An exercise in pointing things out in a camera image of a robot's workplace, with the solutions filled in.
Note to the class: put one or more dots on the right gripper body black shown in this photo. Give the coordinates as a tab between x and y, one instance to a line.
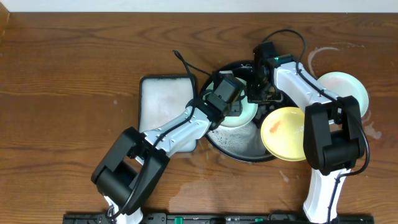
260	93

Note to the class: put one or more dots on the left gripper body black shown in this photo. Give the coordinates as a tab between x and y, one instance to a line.
236	107

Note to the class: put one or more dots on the mint plate top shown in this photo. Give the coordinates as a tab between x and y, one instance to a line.
249	112

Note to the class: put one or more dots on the mint plate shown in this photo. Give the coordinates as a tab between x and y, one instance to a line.
344	85
249	112

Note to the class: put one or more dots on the yellow plate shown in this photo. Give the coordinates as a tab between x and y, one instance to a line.
282	133

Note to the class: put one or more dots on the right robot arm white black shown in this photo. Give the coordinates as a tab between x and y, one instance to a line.
333	138

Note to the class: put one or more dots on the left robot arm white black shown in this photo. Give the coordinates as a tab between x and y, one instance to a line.
129	172

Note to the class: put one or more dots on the round black tray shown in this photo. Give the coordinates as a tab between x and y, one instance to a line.
244	143

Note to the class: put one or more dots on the black rectangular soapy water tray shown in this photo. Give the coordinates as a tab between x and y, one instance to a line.
163	104

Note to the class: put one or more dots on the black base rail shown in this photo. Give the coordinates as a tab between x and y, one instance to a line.
162	218

